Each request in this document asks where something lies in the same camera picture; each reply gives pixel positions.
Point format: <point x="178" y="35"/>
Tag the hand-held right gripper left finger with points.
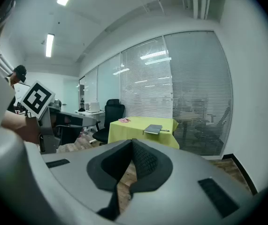
<point x="110" y="167"/>

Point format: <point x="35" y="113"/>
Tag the pink cloth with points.
<point x="124" y="120"/>

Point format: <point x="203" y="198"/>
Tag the dark grey notebook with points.
<point x="153" y="129"/>

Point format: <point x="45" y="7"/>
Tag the black office chair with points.
<point x="111" y="118"/>

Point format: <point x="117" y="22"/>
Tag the white microwave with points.
<point x="92" y="107"/>

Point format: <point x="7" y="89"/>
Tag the person's left forearm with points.
<point x="18" y="124"/>

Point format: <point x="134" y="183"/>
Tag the white desk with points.
<point x="89" y="113"/>

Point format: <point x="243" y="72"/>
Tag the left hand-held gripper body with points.
<point x="37" y="97"/>

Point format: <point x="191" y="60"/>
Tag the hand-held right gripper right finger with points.
<point x="152" y="165"/>

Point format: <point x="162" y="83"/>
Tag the yellow-green tablecloth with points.
<point x="133" y="132"/>

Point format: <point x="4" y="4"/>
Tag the white venetian blinds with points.
<point x="145" y="83"/>
<point x="199" y="78"/>

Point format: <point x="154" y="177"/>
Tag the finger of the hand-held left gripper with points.
<point x="68" y="133"/>
<point x="82" y="119"/>

